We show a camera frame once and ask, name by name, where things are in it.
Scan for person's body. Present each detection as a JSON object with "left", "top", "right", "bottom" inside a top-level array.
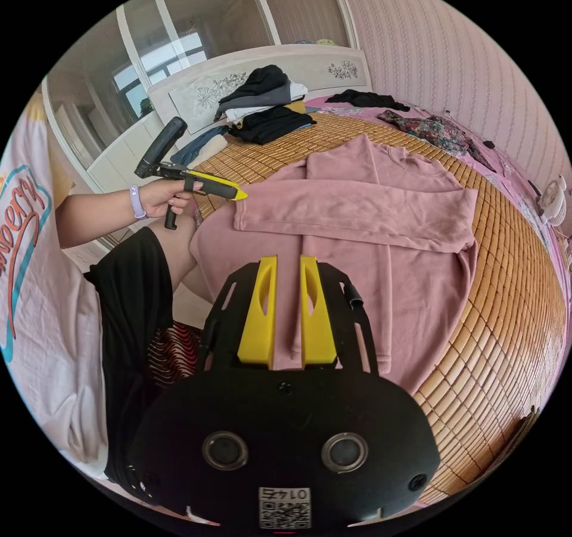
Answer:
[{"left": 0, "top": 91, "right": 211, "bottom": 502}]

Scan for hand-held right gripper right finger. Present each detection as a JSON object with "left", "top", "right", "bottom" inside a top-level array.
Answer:
[{"left": 300, "top": 256, "right": 337, "bottom": 365}]

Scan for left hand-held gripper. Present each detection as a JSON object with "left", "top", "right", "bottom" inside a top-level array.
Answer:
[{"left": 153, "top": 163, "right": 249, "bottom": 230}]

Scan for window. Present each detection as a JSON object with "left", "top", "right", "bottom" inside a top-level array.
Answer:
[{"left": 110, "top": 30, "right": 211, "bottom": 120}]

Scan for bed with woven mat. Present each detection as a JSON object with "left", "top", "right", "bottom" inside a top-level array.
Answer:
[{"left": 147, "top": 44, "right": 572, "bottom": 507}]

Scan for black garment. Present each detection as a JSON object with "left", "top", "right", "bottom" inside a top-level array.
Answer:
[{"left": 325, "top": 89, "right": 412, "bottom": 114}]

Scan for dark floral garment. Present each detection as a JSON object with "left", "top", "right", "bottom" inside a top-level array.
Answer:
[{"left": 376, "top": 108, "right": 498, "bottom": 174}]

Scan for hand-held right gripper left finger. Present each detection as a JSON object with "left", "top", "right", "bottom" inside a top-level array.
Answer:
[{"left": 237, "top": 255, "right": 278, "bottom": 365}]

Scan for white cupboard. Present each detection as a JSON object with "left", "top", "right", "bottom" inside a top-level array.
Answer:
[{"left": 85, "top": 108, "right": 173, "bottom": 194}]

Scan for blue denim garment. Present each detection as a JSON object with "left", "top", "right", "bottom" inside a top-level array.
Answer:
[{"left": 169, "top": 125, "right": 231, "bottom": 167}]

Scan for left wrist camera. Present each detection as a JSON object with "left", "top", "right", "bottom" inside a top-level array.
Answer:
[{"left": 134, "top": 116, "right": 188, "bottom": 179}]

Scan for pink hoodie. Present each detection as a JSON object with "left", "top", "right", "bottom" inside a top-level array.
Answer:
[{"left": 189, "top": 134, "right": 480, "bottom": 398}]

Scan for pile of clothes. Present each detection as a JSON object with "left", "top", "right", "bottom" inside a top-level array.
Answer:
[{"left": 213, "top": 64, "right": 319, "bottom": 145}]

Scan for small white fan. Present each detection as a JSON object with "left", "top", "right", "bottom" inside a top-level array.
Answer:
[{"left": 537, "top": 175, "right": 569, "bottom": 228}]

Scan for person's left hand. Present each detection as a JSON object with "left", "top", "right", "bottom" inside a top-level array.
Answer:
[{"left": 139, "top": 173, "right": 207, "bottom": 221}]

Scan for red striped rug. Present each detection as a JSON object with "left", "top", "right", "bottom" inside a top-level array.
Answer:
[{"left": 147, "top": 322, "right": 203, "bottom": 389}]

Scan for person's left forearm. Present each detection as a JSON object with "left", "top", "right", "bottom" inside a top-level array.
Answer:
[{"left": 55, "top": 184, "right": 149, "bottom": 250}]

